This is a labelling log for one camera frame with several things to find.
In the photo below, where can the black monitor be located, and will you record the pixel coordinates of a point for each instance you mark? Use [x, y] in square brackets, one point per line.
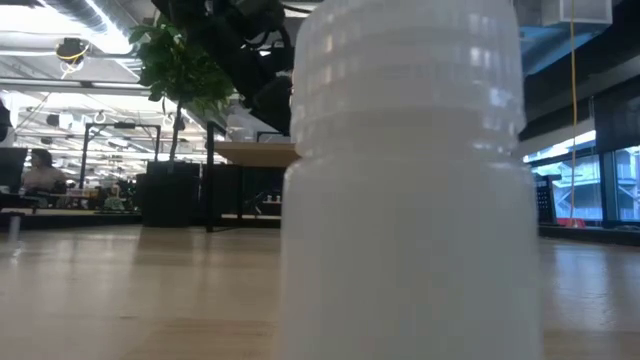
[12, 170]

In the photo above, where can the red object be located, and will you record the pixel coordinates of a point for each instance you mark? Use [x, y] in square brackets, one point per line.
[570, 222]

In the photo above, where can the green plant in black pot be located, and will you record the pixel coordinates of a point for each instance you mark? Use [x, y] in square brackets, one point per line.
[175, 75]

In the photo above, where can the wooden shelf with black legs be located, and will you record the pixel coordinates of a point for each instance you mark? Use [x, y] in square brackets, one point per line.
[255, 154]

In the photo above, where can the white hanging box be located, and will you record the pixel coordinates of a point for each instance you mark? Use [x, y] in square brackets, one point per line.
[580, 12]

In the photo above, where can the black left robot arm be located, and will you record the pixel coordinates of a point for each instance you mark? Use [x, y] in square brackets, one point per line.
[225, 30]

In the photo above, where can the translucent white medicine bottle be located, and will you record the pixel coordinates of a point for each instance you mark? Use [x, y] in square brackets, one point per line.
[239, 132]
[410, 225]

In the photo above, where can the black metal rack frame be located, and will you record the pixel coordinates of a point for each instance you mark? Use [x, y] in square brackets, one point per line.
[85, 150]

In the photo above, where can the black perforated panel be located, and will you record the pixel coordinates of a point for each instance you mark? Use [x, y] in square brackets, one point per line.
[545, 200]

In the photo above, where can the person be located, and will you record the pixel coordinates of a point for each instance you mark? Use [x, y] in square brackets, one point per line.
[42, 175]

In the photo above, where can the small grey post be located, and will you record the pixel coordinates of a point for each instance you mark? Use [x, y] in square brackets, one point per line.
[15, 226]

